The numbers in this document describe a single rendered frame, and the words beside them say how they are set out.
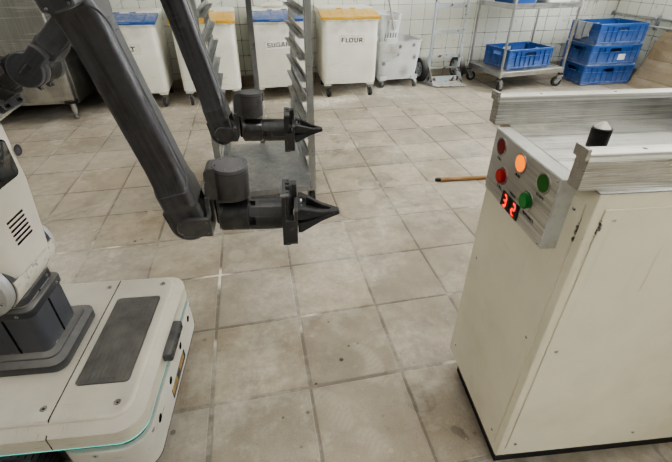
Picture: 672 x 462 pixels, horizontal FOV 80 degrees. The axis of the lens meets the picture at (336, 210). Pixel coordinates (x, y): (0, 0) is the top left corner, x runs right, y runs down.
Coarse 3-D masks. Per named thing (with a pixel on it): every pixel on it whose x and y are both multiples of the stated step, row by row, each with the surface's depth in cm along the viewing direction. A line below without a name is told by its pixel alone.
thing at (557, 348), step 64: (576, 128) 83; (640, 128) 83; (576, 192) 65; (640, 192) 60; (512, 256) 86; (576, 256) 66; (640, 256) 67; (512, 320) 87; (576, 320) 74; (640, 320) 76; (512, 384) 89; (576, 384) 86; (640, 384) 88; (512, 448) 98; (576, 448) 108
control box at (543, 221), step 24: (528, 144) 76; (504, 168) 81; (528, 168) 73; (552, 168) 67; (504, 192) 81; (528, 192) 73; (552, 192) 66; (528, 216) 74; (552, 216) 67; (552, 240) 70
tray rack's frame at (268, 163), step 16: (208, 16) 210; (256, 64) 230; (256, 80) 234; (240, 144) 253; (256, 144) 253; (272, 144) 253; (256, 160) 233; (272, 160) 233; (288, 160) 233; (256, 176) 215; (272, 176) 215; (288, 176) 215; (304, 176) 215; (256, 192) 202; (272, 192) 204
